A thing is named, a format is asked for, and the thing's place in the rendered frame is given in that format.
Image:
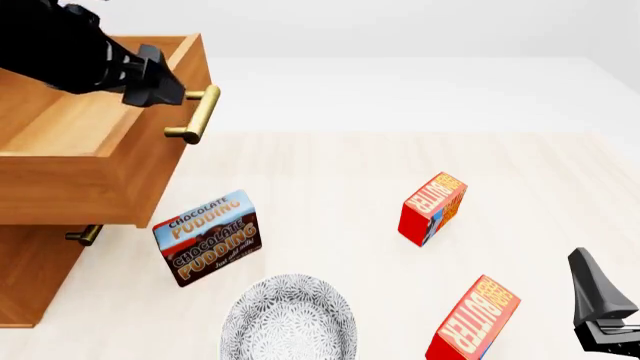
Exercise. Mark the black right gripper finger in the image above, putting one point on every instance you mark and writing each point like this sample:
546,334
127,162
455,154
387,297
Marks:
592,288

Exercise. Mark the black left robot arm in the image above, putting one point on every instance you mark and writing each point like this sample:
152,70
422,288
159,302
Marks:
45,41

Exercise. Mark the black-white patterned bowl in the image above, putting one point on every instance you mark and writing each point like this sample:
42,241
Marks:
290,322

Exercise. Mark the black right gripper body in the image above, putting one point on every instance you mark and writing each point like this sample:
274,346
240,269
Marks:
607,337

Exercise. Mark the wooden cabinet drawer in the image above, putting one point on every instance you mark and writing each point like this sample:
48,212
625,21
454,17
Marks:
90,180

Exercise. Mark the red butter box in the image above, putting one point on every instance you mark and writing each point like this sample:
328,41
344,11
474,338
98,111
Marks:
430,210
470,322

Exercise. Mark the chocolate pudding box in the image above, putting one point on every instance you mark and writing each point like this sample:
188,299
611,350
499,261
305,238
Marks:
210,240

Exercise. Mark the wooden cabinet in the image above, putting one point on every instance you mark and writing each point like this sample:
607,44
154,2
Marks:
35,270

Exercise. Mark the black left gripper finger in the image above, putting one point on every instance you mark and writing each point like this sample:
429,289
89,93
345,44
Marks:
159,88

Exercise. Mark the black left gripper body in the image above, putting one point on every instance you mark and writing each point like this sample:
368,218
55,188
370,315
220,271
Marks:
124,71

